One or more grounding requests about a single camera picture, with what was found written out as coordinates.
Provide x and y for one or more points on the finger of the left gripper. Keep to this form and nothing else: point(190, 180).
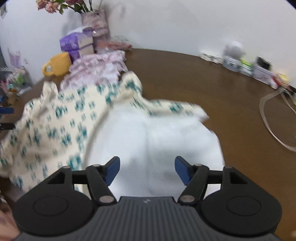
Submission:
point(6, 110)
point(7, 126)

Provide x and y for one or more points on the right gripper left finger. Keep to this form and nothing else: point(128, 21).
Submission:
point(99, 179)

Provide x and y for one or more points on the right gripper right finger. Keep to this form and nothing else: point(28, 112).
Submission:
point(194, 177)

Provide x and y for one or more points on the cream green-flower garment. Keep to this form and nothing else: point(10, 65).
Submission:
point(91, 124)

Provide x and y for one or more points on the yellow ceramic mug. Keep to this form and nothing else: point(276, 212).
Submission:
point(58, 65)

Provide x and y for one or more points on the purple tissue pack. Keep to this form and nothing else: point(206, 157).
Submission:
point(78, 42)

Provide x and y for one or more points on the pink floral garment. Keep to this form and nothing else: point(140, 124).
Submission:
point(95, 69)

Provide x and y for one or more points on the white power strip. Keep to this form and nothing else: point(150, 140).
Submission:
point(213, 58)

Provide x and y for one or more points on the white tin box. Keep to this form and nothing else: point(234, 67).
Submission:
point(261, 74)

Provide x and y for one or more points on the dried rose bouquet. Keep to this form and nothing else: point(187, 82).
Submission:
point(58, 6)

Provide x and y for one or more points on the pink marbled vase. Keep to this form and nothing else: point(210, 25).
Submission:
point(96, 20)

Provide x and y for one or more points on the white astronaut figurine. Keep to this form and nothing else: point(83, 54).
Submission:
point(232, 55)

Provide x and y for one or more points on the plastic snack bag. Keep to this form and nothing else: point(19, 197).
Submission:
point(112, 44)

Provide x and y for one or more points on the black small device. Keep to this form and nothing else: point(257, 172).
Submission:
point(263, 63)

